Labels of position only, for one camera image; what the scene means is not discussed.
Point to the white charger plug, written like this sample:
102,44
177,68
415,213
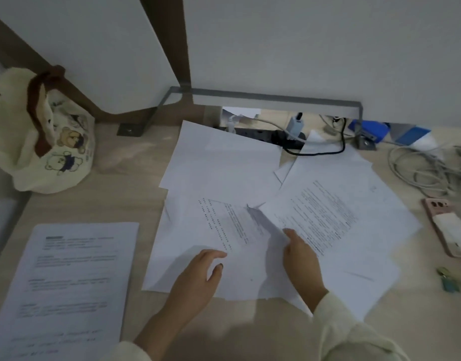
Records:
334,124

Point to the cream bear print tote bag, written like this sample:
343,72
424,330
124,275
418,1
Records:
54,146

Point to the small white paper sheet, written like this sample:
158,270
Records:
313,140

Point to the green key charm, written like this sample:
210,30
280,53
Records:
449,278

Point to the pale blue plug adapter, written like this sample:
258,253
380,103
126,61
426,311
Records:
295,125

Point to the black power strip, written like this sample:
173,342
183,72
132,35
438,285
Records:
260,134

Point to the person's left forearm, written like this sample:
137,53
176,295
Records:
161,330

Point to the blue and white packet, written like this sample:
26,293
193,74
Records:
414,136

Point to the pink phone with white patch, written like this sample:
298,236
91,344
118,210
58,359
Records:
446,225

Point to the person's left hand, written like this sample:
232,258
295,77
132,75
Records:
193,285

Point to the large printed paper sheet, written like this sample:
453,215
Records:
339,206

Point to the person's left thumb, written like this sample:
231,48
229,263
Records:
216,273

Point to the person's right hand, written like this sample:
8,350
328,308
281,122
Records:
303,266

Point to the grey metal bracket frame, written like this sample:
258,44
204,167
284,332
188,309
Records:
275,97

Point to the person's right forearm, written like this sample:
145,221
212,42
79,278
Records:
350,334

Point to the stack of printed papers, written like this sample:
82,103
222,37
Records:
69,285

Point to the person's right thumb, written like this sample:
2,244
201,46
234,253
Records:
290,236

